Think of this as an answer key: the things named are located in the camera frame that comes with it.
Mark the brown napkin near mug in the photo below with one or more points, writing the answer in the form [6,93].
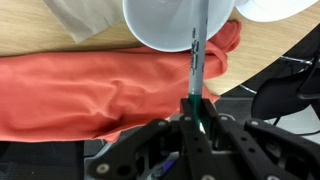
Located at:
[83,19]

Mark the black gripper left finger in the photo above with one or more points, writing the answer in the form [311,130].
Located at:
[196,147]

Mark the orange red cloth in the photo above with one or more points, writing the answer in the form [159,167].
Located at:
[88,95]

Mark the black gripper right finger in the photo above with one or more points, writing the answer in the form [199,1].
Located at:
[226,135]

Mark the small white plate left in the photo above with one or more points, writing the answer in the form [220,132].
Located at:
[272,10]

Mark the green capped grey marker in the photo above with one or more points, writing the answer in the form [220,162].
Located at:
[198,44]

